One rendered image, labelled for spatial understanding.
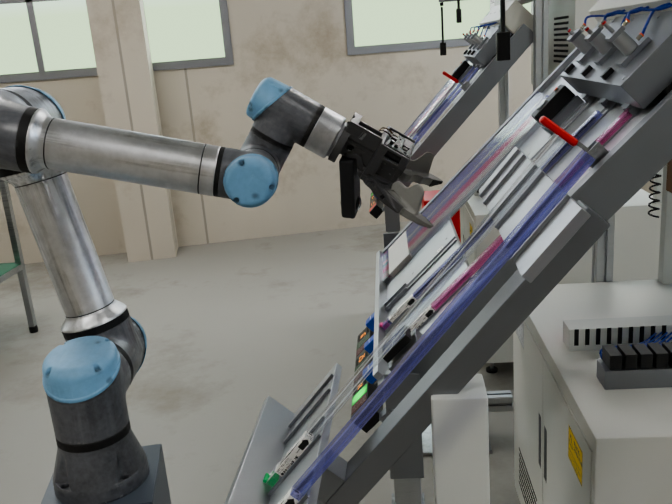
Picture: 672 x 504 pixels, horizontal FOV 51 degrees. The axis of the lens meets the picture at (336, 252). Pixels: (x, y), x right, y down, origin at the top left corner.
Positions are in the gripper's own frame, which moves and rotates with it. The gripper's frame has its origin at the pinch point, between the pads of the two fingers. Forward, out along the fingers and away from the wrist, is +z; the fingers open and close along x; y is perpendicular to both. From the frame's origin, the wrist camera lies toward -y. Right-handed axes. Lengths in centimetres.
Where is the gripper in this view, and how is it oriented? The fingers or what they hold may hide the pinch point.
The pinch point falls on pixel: (436, 207)
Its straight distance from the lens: 121.8
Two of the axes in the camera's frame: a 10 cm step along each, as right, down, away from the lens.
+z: 8.8, 4.7, 0.8
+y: 4.3, -6.8, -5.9
